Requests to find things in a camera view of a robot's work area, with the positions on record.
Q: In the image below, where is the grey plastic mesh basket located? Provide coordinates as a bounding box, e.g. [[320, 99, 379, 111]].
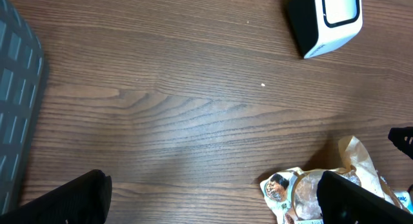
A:
[[1, 0, 48, 214]]

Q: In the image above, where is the white barcode scanner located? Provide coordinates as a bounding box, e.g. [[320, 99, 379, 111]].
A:
[[287, 0, 363, 59]]

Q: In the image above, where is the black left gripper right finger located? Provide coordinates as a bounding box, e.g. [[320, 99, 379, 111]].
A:
[[316, 171, 412, 224]]

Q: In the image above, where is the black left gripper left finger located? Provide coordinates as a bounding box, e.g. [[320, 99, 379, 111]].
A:
[[1, 169, 112, 224]]

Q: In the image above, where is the teal tissue pack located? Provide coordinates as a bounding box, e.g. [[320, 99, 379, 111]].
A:
[[394, 191, 413, 213]]

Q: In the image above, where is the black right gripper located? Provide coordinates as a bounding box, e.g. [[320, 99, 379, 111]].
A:
[[388, 127, 413, 159]]

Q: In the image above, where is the brown Pantree snack pouch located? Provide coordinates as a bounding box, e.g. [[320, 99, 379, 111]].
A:
[[259, 136, 407, 223]]

